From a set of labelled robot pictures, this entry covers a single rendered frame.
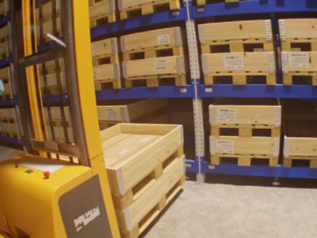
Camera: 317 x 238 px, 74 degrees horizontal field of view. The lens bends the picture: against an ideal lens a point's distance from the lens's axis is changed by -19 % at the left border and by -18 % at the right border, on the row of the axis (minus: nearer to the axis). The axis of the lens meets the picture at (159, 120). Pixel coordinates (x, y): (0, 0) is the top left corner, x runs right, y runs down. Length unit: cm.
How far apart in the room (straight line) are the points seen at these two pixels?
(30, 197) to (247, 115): 216
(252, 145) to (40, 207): 217
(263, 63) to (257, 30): 34
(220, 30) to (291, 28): 77
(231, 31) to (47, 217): 234
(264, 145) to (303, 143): 45
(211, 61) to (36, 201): 214
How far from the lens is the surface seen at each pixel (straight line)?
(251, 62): 263
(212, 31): 273
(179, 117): 431
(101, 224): 166
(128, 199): 186
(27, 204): 154
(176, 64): 283
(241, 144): 277
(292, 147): 277
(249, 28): 266
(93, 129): 156
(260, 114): 267
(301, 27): 266
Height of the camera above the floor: 143
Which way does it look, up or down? 12 degrees down
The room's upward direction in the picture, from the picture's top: 5 degrees counter-clockwise
